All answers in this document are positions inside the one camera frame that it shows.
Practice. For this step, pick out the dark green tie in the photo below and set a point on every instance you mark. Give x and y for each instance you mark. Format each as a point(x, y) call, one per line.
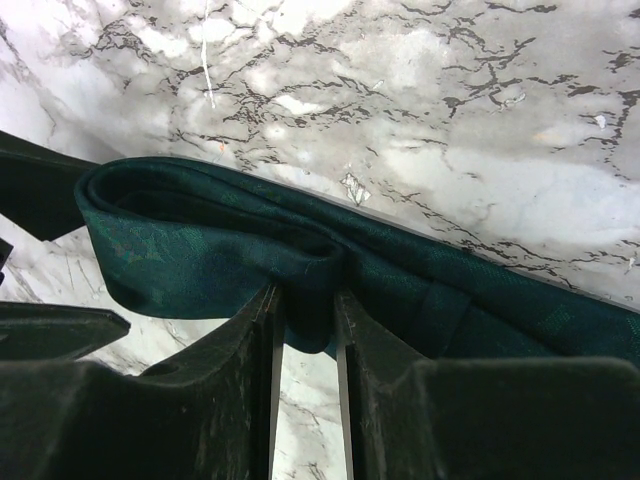
point(183, 239)

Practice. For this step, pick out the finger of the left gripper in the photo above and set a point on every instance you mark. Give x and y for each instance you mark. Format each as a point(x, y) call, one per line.
point(56, 332)
point(37, 188)

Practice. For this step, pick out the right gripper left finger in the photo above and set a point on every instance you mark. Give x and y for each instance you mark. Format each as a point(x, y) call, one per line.
point(207, 412)

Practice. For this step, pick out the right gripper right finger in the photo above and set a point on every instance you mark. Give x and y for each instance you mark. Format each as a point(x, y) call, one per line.
point(408, 417)

